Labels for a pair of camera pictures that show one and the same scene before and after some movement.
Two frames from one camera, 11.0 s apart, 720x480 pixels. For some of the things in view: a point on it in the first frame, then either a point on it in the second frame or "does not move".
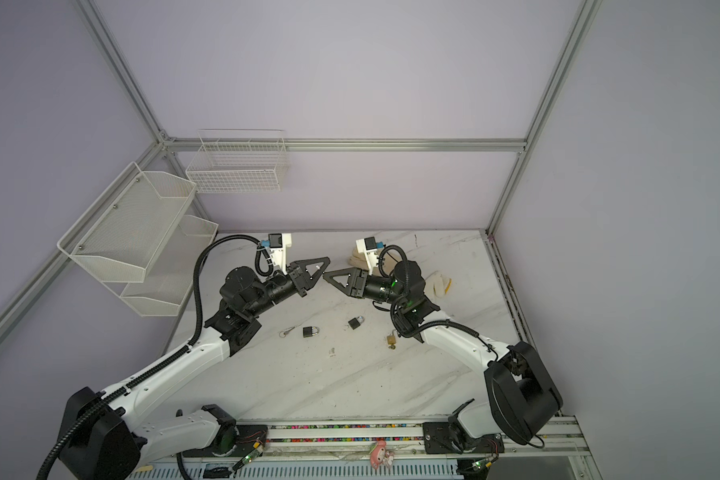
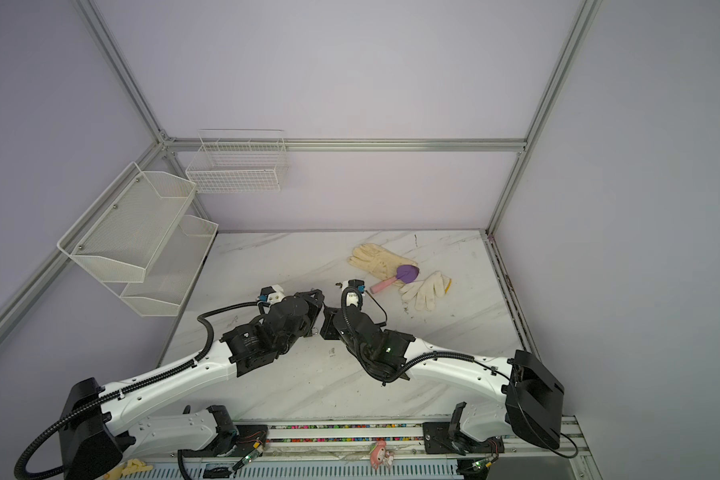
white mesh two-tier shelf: x=138 y=238 does not move
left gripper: x=309 y=281 → x=316 y=307
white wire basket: x=238 y=161 does not move
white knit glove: x=437 y=285 does not move
